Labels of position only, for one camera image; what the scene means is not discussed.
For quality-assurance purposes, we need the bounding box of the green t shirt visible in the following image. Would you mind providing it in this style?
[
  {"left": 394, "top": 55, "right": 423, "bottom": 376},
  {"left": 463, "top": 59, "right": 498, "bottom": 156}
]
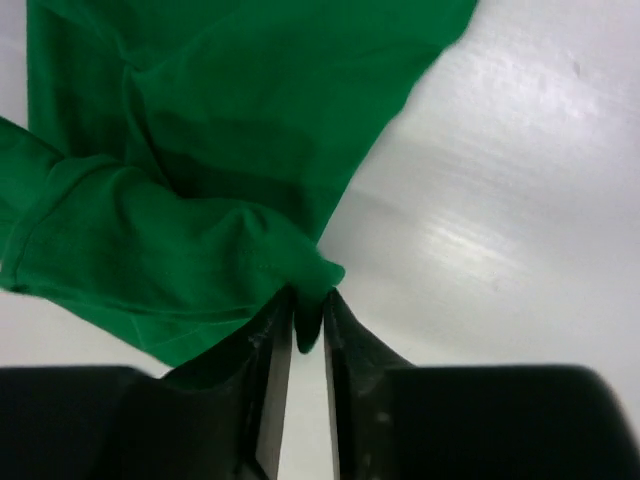
[{"left": 1, "top": 1, "right": 476, "bottom": 366}]

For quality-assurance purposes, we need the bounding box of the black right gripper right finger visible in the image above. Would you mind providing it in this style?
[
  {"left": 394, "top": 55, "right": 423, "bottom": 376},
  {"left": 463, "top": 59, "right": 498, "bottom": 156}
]
[{"left": 323, "top": 292, "right": 639, "bottom": 479}]

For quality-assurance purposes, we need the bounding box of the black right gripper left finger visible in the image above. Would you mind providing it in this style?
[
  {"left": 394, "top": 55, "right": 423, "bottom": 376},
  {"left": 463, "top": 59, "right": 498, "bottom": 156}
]
[{"left": 1, "top": 288, "right": 293, "bottom": 479}]

